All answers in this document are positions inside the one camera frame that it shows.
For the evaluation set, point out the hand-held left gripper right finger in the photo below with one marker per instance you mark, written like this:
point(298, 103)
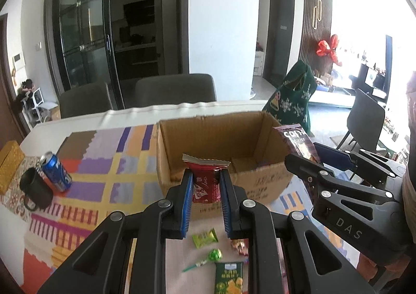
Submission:
point(226, 206)

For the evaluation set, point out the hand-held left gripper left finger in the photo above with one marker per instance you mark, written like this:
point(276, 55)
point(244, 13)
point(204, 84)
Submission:
point(186, 206)

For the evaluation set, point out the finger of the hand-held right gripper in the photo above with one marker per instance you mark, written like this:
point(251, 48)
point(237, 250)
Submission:
point(305, 169)
point(334, 155)

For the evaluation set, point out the red snack packet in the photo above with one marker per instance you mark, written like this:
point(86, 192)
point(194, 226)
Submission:
point(205, 183)

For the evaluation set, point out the dark coffee packet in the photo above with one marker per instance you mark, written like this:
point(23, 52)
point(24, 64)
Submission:
point(294, 141)

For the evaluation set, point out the light green candy packet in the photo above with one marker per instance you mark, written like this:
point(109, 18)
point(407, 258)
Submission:
point(204, 238)

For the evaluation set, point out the red foil candy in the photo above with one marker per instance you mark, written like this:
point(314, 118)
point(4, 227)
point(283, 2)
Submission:
point(240, 245)

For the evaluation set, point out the cardboard box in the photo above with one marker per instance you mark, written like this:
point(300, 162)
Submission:
point(208, 138)

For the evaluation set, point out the person's right forearm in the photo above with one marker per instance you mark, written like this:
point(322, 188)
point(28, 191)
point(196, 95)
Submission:
point(410, 203)

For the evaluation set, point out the person's right hand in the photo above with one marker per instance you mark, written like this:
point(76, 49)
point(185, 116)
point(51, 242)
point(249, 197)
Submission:
point(373, 269)

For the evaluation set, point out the black chair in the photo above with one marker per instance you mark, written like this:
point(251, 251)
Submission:
point(364, 118)

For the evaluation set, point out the green lollipop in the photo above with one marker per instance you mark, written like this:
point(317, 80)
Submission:
point(214, 255)

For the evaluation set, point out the dark green snack packet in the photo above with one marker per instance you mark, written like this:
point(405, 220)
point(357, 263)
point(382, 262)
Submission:
point(229, 279)

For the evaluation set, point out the colourful checked tablecloth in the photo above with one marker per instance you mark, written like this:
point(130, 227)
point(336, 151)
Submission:
point(107, 170)

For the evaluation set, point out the red bow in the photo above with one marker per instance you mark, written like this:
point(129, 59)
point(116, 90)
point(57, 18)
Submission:
point(326, 47)

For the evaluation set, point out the white storage box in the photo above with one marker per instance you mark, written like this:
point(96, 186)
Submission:
point(258, 63)

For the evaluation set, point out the grey dining chair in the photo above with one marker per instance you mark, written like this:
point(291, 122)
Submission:
point(84, 100)
point(175, 91)

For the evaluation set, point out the dark interior door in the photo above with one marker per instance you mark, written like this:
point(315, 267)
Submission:
point(278, 34)

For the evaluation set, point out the blue soda can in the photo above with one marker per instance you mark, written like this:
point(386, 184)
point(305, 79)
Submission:
point(55, 172)

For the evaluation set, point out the black mug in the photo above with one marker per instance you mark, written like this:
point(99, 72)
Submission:
point(34, 188)

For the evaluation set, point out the patterned table mat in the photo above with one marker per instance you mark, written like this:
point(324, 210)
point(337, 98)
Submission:
point(13, 203)

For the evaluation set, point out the white shelf unit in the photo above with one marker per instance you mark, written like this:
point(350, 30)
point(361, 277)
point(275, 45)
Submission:
point(35, 108)

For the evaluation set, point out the gold box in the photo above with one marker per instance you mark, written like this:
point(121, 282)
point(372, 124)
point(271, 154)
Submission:
point(9, 164)

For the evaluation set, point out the black sliding glass door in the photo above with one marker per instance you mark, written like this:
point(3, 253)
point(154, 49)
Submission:
point(81, 27)

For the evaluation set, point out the dark slatted wall panel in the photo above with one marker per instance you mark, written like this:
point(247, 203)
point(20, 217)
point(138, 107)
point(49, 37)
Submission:
point(312, 43)

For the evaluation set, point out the white wall switch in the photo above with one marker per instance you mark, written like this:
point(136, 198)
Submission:
point(38, 45)

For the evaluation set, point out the wall intercom panel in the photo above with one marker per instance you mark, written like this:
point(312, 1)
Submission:
point(18, 61)

